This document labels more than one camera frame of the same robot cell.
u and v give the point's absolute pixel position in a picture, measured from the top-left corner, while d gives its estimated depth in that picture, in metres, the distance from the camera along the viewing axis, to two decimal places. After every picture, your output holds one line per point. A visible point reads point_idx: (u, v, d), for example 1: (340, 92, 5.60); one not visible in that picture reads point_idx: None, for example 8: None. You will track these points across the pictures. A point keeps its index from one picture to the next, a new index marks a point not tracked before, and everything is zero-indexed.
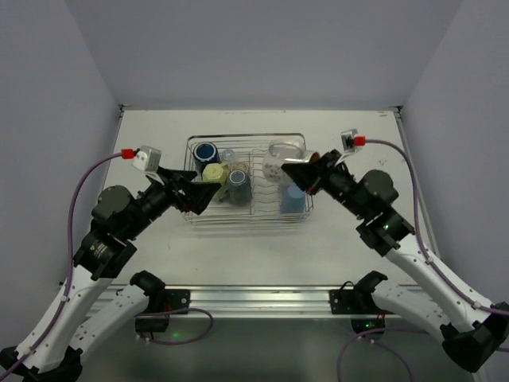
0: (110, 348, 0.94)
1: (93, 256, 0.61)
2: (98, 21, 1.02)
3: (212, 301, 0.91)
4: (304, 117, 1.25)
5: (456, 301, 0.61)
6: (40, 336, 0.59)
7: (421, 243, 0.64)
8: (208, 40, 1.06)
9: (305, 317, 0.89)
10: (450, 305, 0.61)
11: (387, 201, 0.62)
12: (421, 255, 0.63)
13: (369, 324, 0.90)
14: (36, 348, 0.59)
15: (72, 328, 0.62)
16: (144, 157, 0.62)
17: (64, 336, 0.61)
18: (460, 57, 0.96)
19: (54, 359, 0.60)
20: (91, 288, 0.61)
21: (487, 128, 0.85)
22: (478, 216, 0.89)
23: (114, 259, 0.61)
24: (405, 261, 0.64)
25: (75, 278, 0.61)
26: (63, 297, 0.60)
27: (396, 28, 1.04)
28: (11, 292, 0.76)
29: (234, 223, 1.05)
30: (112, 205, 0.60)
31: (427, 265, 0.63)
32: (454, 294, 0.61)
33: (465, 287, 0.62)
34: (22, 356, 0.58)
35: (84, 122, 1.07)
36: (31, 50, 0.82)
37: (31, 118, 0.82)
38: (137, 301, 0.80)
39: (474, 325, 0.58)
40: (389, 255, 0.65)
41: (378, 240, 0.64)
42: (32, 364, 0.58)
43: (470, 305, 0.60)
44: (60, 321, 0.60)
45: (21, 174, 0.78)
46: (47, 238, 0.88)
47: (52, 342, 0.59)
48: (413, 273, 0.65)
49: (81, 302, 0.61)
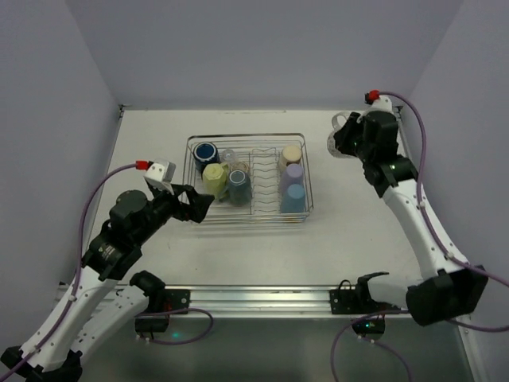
0: (110, 348, 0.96)
1: (101, 258, 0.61)
2: (98, 20, 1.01)
3: (212, 301, 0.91)
4: (304, 117, 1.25)
5: (431, 246, 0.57)
6: (45, 334, 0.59)
7: (419, 190, 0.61)
8: (208, 39, 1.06)
9: (304, 317, 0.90)
10: (424, 251, 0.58)
11: (385, 132, 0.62)
12: (415, 199, 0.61)
13: (369, 324, 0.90)
14: (40, 346, 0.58)
15: (78, 327, 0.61)
16: (161, 169, 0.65)
17: (70, 336, 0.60)
18: (460, 57, 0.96)
19: (58, 358, 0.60)
20: (100, 288, 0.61)
21: (487, 128, 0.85)
22: (477, 216, 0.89)
23: (122, 261, 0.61)
24: (398, 200, 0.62)
25: (83, 278, 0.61)
26: (70, 296, 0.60)
27: (397, 28, 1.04)
28: (12, 292, 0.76)
29: (234, 223, 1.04)
30: (130, 207, 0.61)
31: (417, 208, 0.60)
32: (431, 239, 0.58)
33: (447, 239, 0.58)
34: (27, 354, 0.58)
35: (83, 121, 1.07)
36: (31, 50, 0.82)
37: (31, 118, 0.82)
38: (137, 301, 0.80)
39: (439, 273, 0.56)
40: (385, 194, 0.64)
41: (378, 176, 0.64)
42: (36, 363, 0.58)
43: (443, 254, 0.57)
44: (66, 321, 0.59)
45: (21, 174, 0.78)
46: (47, 238, 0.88)
47: (58, 341, 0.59)
48: (401, 215, 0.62)
49: (88, 302, 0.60)
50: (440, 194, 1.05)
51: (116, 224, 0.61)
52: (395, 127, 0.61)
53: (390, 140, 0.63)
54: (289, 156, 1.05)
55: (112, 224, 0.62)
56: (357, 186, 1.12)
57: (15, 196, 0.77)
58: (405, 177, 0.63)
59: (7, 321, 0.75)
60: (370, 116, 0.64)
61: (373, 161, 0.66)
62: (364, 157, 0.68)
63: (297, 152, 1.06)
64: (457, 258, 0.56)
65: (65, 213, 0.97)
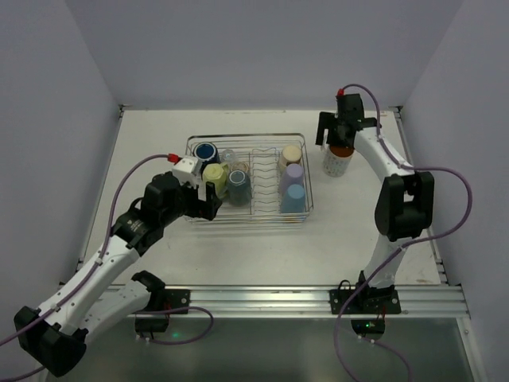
0: (110, 349, 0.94)
1: (129, 229, 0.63)
2: (98, 20, 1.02)
3: (213, 301, 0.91)
4: (304, 117, 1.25)
5: (386, 161, 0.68)
6: (67, 294, 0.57)
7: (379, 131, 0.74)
8: (208, 39, 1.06)
9: (304, 317, 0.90)
10: (382, 168, 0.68)
11: (349, 99, 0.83)
12: (375, 136, 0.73)
13: (369, 324, 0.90)
14: (60, 305, 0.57)
15: (99, 294, 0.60)
16: (191, 162, 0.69)
17: (90, 300, 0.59)
18: (460, 58, 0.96)
19: (75, 322, 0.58)
20: (126, 256, 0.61)
21: (487, 128, 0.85)
22: (476, 216, 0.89)
23: (147, 235, 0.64)
24: (362, 140, 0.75)
25: (110, 245, 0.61)
26: (97, 259, 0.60)
27: (396, 29, 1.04)
28: (12, 292, 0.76)
29: (233, 223, 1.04)
30: (165, 185, 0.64)
31: (377, 141, 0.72)
32: (387, 158, 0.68)
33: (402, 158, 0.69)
34: (45, 312, 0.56)
35: (84, 121, 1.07)
36: (30, 48, 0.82)
37: (31, 118, 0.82)
38: (141, 294, 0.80)
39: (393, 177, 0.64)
40: (356, 142, 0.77)
41: (347, 127, 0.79)
42: (53, 321, 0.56)
43: (396, 165, 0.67)
44: (91, 282, 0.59)
45: (21, 173, 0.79)
46: (46, 237, 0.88)
47: (79, 302, 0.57)
48: (366, 151, 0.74)
49: (114, 267, 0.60)
50: (440, 194, 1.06)
51: (149, 196, 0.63)
52: (356, 96, 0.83)
53: (355, 105, 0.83)
54: (288, 156, 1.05)
55: (145, 200, 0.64)
56: (357, 186, 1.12)
57: (14, 197, 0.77)
58: (369, 123, 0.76)
59: (7, 321, 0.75)
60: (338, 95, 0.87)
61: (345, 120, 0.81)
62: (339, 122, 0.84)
63: (297, 152, 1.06)
64: (408, 165, 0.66)
65: (66, 213, 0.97)
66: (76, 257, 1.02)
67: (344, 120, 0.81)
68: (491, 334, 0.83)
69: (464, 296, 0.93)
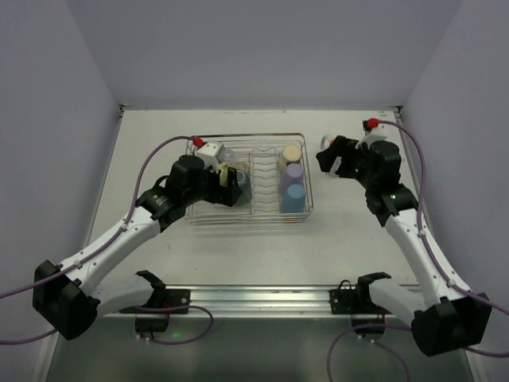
0: (109, 350, 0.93)
1: (154, 203, 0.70)
2: (98, 20, 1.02)
3: (214, 300, 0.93)
4: (304, 117, 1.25)
5: (433, 274, 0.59)
6: (91, 253, 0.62)
7: (420, 220, 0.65)
8: (208, 39, 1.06)
9: (304, 317, 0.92)
10: (426, 278, 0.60)
11: (388, 165, 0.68)
12: (417, 228, 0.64)
13: (369, 325, 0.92)
14: (83, 263, 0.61)
15: (118, 258, 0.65)
16: (215, 146, 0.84)
17: (110, 262, 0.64)
18: (460, 58, 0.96)
19: (93, 282, 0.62)
20: (149, 227, 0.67)
21: (487, 128, 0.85)
22: (477, 216, 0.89)
23: (169, 212, 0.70)
24: (399, 230, 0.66)
25: (135, 214, 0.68)
26: (122, 225, 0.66)
27: (397, 28, 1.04)
28: (12, 291, 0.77)
29: (232, 223, 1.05)
30: (192, 165, 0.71)
31: (418, 237, 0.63)
32: (433, 268, 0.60)
33: (449, 268, 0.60)
34: (68, 267, 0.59)
35: (84, 122, 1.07)
36: (31, 49, 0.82)
37: (31, 118, 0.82)
38: (145, 286, 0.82)
39: (441, 300, 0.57)
40: (387, 224, 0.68)
41: (378, 202, 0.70)
42: (75, 277, 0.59)
43: (444, 282, 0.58)
44: (114, 246, 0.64)
45: (21, 174, 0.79)
46: (47, 237, 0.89)
47: (101, 262, 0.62)
48: (402, 242, 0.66)
49: (136, 235, 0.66)
50: (440, 195, 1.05)
51: (176, 175, 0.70)
52: (397, 160, 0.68)
53: (391, 171, 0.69)
54: (288, 156, 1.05)
55: (171, 177, 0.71)
56: (357, 186, 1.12)
57: (15, 197, 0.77)
58: (406, 206, 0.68)
59: (8, 320, 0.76)
60: (374, 150, 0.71)
61: (376, 189, 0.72)
62: (368, 184, 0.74)
63: (296, 152, 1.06)
64: (460, 285, 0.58)
65: (66, 213, 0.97)
66: None
67: (374, 189, 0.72)
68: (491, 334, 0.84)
69: None
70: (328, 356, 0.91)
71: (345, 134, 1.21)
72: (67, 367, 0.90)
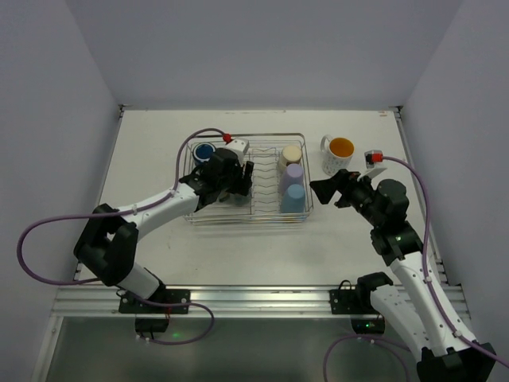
0: (108, 350, 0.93)
1: (194, 185, 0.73)
2: (98, 20, 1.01)
3: (215, 300, 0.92)
4: (304, 117, 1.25)
5: (440, 324, 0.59)
6: (145, 204, 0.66)
7: (425, 264, 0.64)
8: (208, 39, 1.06)
9: (305, 317, 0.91)
10: (432, 326, 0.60)
11: (397, 208, 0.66)
12: (422, 274, 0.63)
13: (369, 324, 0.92)
14: (137, 212, 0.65)
15: (162, 219, 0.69)
16: (242, 143, 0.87)
17: (157, 219, 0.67)
18: (460, 58, 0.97)
19: (141, 231, 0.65)
20: (192, 200, 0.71)
21: (487, 128, 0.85)
22: (477, 216, 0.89)
23: (207, 194, 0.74)
24: (404, 273, 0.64)
25: (181, 187, 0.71)
26: (171, 190, 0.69)
27: (396, 28, 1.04)
28: (12, 290, 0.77)
29: (231, 224, 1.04)
30: (228, 153, 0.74)
31: (424, 283, 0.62)
32: (439, 317, 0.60)
33: (455, 317, 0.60)
34: (125, 210, 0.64)
35: (84, 121, 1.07)
36: (31, 48, 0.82)
37: (31, 118, 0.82)
38: (153, 280, 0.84)
39: (448, 351, 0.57)
40: (393, 265, 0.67)
41: (386, 243, 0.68)
42: (130, 220, 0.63)
43: (452, 332, 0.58)
44: (162, 205, 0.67)
45: (21, 173, 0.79)
46: (47, 236, 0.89)
47: (152, 215, 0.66)
48: (407, 286, 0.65)
49: (180, 204, 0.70)
50: (440, 195, 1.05)
51: (213, 163, 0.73)
52: (406, 203, 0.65)
53: (399, 212, 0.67)
54: (288, 156, 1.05)
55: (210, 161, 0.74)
56: None
57: (14, 196, 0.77)
58: (410, 249, 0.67)
59: (7, 319, 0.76)
60: (382, 190, 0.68)
61: (381, 231, 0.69)
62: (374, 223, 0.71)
63: (297, 152, 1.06)
64: (466, 337, 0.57)
65: (66, 213, 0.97)
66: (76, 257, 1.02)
67: (382, 231, 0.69)
68: (490, 334, 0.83)
69: (463, 296, 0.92)
70: (324, 361, 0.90)
71: (345, 134, 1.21)
72: (67, 366, 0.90)
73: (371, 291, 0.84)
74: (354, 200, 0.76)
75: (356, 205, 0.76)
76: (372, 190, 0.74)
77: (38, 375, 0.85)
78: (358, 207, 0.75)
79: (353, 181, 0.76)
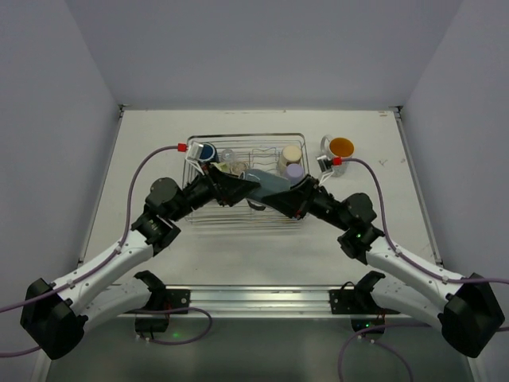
0: (111, 348, 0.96)
1: (148, 228, 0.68)
2: (96, 16, 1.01)
3: (214, 300, 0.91)
4: (304, 117, 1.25)
5: (428, 280, 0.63)
6: (84, 274, 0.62)
7: (390, 241, 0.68)
8: (208, 37, 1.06)
9: (304, 317, 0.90)
10: (425, 287, 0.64)
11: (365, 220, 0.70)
12: (392, 250, 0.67)
13: (369, 324, 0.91)
14: (75, 283, 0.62)
15: (109, 281, 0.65)
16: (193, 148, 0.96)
17: (102, 282, 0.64)
18: (460, 56, 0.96)
19: (83, 302, 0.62)
20: (143, 250, 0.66)
21: (488, 126, 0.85)
22: (479, 215, 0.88)
23: (165, 235, 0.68)
24: (379, 260, 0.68)
25: (130, 236, 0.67)
26: (117, 247, 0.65)
27: (397, 27, 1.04)
28: (12, 290, 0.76)
29: (232, 223, 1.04)
30: (165, 194, 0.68)
31: (398, 256, 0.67)
32: (425, 275, 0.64)
33: (437, 267, 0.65)
34: (60, 286, 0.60)
35: (83, 118, 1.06)
36: (28, 44, 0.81)
37: (29, 115, 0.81)
38: (142, 291, 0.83)
39: (448, 298, 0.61)
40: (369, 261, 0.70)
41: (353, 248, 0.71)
42: (66, 297, 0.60)
43: (441, 281, 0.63)
44: (105, 270, 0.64)
45: (19, 171, 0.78)
46: (44, 235, 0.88)
47: (93, 283, 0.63)
48: (388, 268, 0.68)
49: (129, 258, 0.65)
50: (441, 195, 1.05)
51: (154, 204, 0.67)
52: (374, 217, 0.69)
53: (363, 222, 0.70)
54: (288, 156, 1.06)
55: (150, 207, 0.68)
56: (357, 185, 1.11)
57: (12, 194, 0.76)
58: None
59: (7, 319, 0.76)
60: (352, 210, 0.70)
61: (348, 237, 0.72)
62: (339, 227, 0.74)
63: (296, 152, 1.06)
64: (453, 278, 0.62)
65: (67, 213, 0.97)
66: (76, 256, 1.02)
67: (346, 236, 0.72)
68: None
69: None
70: (339, 363, 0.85)
71: (345, 134, 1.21)
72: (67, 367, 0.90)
73: (371, 292, 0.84)
74: (316, 209, 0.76)
75: (319, 213, 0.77)
76: (331, 196, 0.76)
77: (39, 375, 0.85)
78: (321, 215, 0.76)
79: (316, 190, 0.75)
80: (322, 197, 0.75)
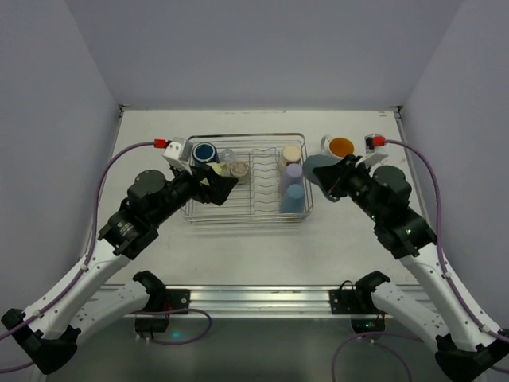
0: (111, 348, 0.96)
1: (118, 232, 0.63)
2: (96, 16, 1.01)
3: (214, 300, 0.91)
4: (304, 118, 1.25)
5: (464, 319, 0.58)
6: (52, 301, 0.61)
7: (441, 257, 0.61)
8: (208, 37, 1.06)
9: (304, 317, 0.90)
10: (456, 323, 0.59)
11: (398, 196, 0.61)
12: (441, 270, 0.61)
13: (369, 324, 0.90)
14: (44, 312, 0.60)
15: (83, 299, 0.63)
16: (178, 146, 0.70)
17: (74, 305, 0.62)
18: (460, 56, 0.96)
19: (59, 327, 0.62)
20: (112, 263, 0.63)
21: (489, 125, 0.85)
22: (479, 214, 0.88)
23: (138, 239, 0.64)
24: (420, 270, 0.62)
25: (97, 251, 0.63)
26: (83, 266, 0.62)
27: (397, 26, 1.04)
28: (10, 291, 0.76)
29: (232, 223, 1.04)
30: (149, 188, 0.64)
31: (443, 279, 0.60)
32: (464, 313, 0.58)
33: (477, 308, 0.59)
34: (29, 317, 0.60)
35: (83, 118, 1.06)
36: (28, 44, 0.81)
37: (29, 115, 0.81)
38: (141, 295, 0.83)
39: (476, 348, 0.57)
40: (404, 259, 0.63)
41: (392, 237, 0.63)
42: (36, 328, 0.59)
43: (477, 326, 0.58)
44: (72, 292, 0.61)
45: (18, 170, 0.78)
46: (44, 235, 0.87)
47: (62, 309, 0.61)
48: (424, 282, 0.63)
49: (98, 274, 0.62)
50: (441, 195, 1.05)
51: (136, 200, 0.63)
52: (406, 190, 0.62)
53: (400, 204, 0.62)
54: (288, 156, 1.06)
55: (130, 203, 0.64)
56: None
57: (11, 193, 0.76)
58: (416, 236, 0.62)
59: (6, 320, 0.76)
60: (378, 178, 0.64)
61: (386, 223, 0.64)
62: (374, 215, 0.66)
63: (297, 152, 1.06)
64: (492, 329, 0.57)
65: (66, 213, 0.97)
66: (75, 257, 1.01)
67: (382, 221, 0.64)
68: None
69: None
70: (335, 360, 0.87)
71: (345, 134, 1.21)
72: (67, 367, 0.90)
73: (372, 292, 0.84)
74: (351, 189, 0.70)
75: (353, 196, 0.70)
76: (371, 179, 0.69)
77: (38, 375, 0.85)
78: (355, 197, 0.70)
79: (355, 168, 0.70)
80: (360, 177, 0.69)
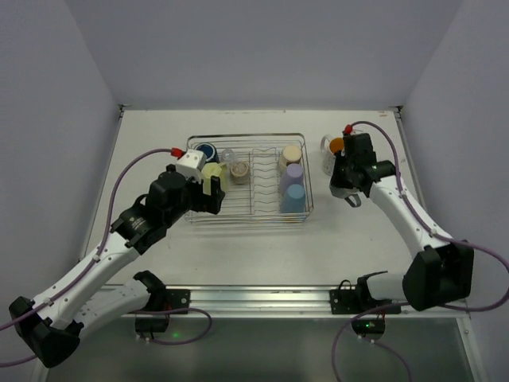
0: (112, 348, 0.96)
1: (130, 227, 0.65)
2: (96, 17, 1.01)
3: (214, 300, 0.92)
4: (304, 118, 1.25)
5: (416, 228, 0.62)
6: (62, 289, 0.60)
7: (399, 183, 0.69)
8: (208, 38, 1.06)
9: (304, 317, 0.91)
10: (410, 232, 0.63)
11: (359, 142, 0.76)
12: (398, 191, 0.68)
13: (370, 324, 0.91)
14: (54, 301, 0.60)
15: (92, 290, 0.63)
16: (196, 157, 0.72)
17: (83, 294, 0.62)
18: (460, 56, 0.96)
19: (67, 317, 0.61)
20: (123, 255, 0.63)
21: (488, 126, 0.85)
22: (478, 215, 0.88)
23: (149, 234, 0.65)
24: (382, 195, 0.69)
25: (109, 242, 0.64)
26: (95, 256, 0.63)
27: (396, 26, 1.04)
28: (12, 291, 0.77)
29: (233, 223, 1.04)
30: (171, 184, 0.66)
31: (400, 199, 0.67)
32: (415, 221, 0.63)
33: (431, 221, 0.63)
34: (39, 305, 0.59)
35: (83, 119, 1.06)
36: (28, 45, 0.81)
37: (29, 117, 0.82)
38: (142, 294, 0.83)
39: (425, 247, 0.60)
40: (371, 192, 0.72)
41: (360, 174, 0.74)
42: (45, 316, 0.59)
43: (428, 232, 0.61)
44: (83, 281, 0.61)
45: (18, 171, 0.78)
46: (44, 235, 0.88)
47: (72, 298, 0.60)
48: (386, 208, 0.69)
49: (109, 266, 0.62)
50: (440, 196, 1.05)
51: (155, 193, 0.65)
52: (367, 138, 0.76)
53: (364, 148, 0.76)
54: (288, 156, 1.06)
55: (149, 198, 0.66)
56: None
57: (13, 194, 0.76)
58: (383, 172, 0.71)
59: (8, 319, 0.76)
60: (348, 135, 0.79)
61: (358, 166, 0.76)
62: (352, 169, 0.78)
63: (297, 152, 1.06)
64: (441, 234, 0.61)
65: (67, 213, 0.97)
66: (76, 257, 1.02)
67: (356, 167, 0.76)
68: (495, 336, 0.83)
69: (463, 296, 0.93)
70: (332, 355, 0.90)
71: None
72: None
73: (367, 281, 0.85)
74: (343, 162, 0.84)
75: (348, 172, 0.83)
76: None
77: (40, 374, 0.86)
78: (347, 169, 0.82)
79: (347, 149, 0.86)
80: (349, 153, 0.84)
